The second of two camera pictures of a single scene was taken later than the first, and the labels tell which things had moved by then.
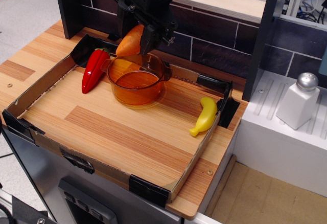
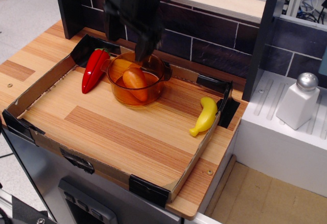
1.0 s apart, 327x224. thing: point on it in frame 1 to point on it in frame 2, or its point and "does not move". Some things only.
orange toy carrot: x=130 y=45 to x=136 y=81
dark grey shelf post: x=260 y=44 does not move
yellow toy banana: x=207 y=117 does not move
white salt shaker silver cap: x=300 y=101 does not move
